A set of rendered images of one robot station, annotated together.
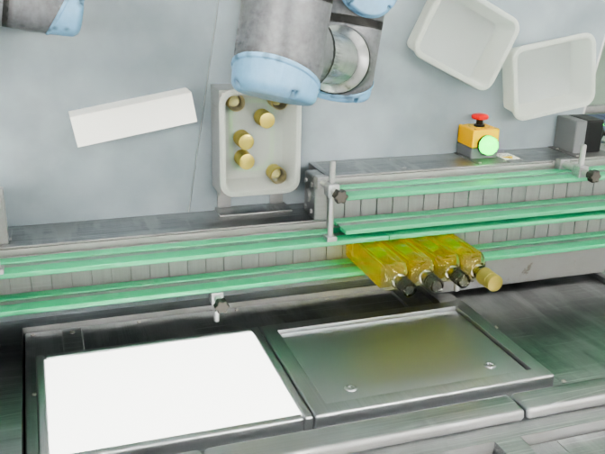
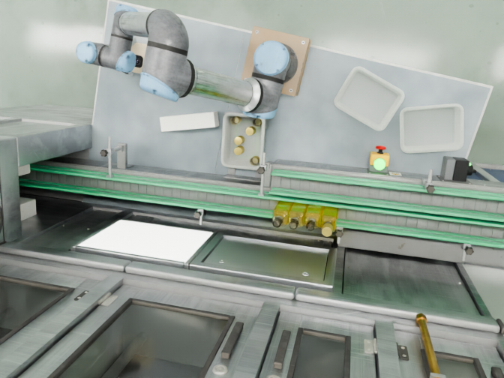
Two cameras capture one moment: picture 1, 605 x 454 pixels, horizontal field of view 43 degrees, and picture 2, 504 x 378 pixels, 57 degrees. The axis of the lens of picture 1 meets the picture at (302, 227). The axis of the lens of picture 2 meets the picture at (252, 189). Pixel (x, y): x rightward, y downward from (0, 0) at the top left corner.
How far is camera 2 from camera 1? 0.91 m
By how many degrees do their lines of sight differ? 30
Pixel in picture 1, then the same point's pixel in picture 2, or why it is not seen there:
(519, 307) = (379, 264)
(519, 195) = (394, 197)
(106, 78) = (182, 103)
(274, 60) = (146, 76)
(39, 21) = (111, 64)
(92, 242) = (156, 175)
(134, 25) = not seen: hidden behind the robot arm
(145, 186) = (195, 157)
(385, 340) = (269, 252)
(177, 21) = not seen: hidden behind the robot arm
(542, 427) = (298, 305)
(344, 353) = (241, 250)
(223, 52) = not seen: hidden behind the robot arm
